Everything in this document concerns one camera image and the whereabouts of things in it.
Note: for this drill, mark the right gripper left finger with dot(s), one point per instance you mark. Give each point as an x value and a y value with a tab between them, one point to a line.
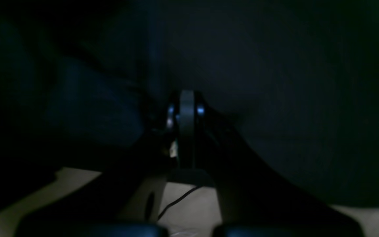
123	201

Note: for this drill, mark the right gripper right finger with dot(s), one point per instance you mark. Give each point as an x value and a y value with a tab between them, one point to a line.
255	201

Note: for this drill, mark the dark grey T-shirt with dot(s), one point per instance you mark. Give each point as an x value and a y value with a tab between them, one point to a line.
80	80

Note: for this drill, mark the black table cloth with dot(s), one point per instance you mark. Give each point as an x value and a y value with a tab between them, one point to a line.
298	78

